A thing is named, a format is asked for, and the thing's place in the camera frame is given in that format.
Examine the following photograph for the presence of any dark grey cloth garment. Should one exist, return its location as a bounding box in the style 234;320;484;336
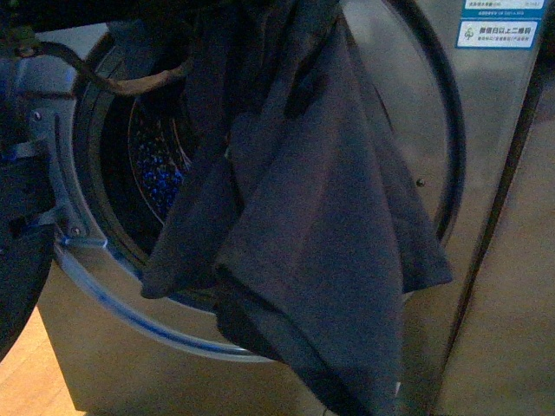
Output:
141;1;452;415

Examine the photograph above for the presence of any grey cabinet beside washer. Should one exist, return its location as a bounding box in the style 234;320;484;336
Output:
433;81;555;416

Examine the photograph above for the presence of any brown black cable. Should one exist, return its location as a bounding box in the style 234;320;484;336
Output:
16;41;192;96

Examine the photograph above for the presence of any blue white energy label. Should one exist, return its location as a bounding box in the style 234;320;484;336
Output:
461;0;546;20

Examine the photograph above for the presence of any black washing machine door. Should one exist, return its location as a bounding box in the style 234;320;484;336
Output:
1;143;56;358

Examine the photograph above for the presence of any grey front-load washing machine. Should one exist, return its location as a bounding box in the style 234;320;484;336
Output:
1;1;554;415

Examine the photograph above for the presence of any white blue info label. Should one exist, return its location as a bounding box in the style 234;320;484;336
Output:
456;20;539;49

